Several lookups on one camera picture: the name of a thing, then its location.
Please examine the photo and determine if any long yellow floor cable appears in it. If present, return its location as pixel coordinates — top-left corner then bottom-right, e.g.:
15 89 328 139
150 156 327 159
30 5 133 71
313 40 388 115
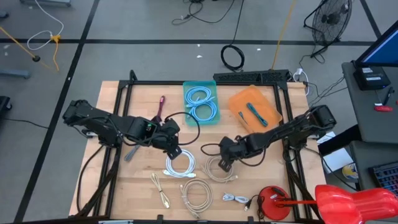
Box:
271 0 298 70

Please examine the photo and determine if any grey metal floor foot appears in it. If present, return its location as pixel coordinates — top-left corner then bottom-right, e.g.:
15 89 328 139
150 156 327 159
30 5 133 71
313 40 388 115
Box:
20 0 72 7
0 67 31 79

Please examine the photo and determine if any orange translucent plastic bin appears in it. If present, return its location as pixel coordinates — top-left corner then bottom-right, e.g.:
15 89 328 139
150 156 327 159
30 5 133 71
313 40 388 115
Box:
228 85 283 134

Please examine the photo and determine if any white floor cable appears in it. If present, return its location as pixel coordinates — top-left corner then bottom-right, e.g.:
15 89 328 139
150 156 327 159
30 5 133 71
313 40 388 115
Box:
26 0 65 51

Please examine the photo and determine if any dark pen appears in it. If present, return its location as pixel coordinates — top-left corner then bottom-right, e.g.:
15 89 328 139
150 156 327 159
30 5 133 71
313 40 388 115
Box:
381 86 393 106

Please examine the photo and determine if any beige HDMI cable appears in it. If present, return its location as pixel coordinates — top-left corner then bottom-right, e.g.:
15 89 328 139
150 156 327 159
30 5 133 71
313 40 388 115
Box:
179 178 214 219

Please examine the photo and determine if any black loose floor cable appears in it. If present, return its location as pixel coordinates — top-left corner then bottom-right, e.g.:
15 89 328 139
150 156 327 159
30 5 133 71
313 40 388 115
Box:
172 0 237 26

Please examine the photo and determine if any black caster base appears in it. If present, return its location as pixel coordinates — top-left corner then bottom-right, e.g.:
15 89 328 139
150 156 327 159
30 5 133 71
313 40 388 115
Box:
0 95 12 121

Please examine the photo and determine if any small white cable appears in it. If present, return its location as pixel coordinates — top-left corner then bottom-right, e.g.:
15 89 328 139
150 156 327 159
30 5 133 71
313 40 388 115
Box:
222 192 250 205

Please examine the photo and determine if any black computer monitor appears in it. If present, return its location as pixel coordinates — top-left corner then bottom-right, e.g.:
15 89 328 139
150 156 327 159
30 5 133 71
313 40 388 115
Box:
355 20 398 68

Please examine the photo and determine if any black lamp power cord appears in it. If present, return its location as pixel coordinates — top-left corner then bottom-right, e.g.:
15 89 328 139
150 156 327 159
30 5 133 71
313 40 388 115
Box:
244 194 265 222

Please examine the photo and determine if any black floor fan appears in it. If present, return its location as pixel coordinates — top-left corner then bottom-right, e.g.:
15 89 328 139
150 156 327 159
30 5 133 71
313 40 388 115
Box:
303 0 354 59

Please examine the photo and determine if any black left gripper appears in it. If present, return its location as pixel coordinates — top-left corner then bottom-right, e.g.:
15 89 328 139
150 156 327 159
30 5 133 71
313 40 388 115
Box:
152 118 183 161

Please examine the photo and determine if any thin beige cable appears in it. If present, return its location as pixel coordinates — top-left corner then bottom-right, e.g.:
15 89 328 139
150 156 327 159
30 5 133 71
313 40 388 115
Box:
150 171 171 210

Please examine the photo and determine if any grey desk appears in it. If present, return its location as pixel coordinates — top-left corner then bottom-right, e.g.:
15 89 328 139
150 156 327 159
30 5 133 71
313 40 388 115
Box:
349 141 398 194
341 61 398 146

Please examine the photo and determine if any red desk lamp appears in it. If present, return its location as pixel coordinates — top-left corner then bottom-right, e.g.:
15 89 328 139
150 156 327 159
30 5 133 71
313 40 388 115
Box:
259 184 398 224

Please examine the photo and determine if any white paper sheet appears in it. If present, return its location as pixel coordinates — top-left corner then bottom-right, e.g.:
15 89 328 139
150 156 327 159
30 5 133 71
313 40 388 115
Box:
322 147 354 174

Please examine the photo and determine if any teal translucent plastic bin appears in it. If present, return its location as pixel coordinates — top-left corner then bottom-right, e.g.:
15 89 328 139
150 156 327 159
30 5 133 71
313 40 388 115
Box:
182 80 221 127

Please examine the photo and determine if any yellow and blue disc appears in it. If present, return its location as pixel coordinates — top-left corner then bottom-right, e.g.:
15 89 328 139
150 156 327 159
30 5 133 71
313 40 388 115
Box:
341 163 360 183

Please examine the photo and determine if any yellow floor strap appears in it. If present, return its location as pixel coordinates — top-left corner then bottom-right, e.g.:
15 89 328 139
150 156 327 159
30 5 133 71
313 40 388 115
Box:
0 27 62 72

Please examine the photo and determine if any black box with labels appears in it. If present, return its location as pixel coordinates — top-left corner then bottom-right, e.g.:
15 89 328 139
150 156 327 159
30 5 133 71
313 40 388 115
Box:
353 63 392 91

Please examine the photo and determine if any white power adapter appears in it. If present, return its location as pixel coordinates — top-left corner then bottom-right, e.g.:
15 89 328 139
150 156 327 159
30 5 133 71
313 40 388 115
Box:
292 67 310 96

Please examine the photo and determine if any backlit black keyboard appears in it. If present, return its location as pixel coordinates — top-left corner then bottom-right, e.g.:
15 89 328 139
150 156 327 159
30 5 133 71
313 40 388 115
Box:
368 161 398 195

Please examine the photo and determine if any black coiled floor cable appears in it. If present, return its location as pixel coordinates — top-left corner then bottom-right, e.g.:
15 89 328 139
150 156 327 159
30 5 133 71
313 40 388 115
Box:
220 0 246 72

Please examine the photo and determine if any light blue cable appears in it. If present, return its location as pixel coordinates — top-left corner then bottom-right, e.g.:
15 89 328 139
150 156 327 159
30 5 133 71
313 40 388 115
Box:
186 101 218 123
184 86 216 108

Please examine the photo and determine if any black aluminium table frame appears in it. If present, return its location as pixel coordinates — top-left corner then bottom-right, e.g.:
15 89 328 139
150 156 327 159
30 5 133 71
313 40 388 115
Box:
74 70 323 224

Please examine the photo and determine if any maroon cable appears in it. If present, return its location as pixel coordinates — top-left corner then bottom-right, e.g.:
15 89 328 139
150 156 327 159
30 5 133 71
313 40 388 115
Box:
154 95 167 124

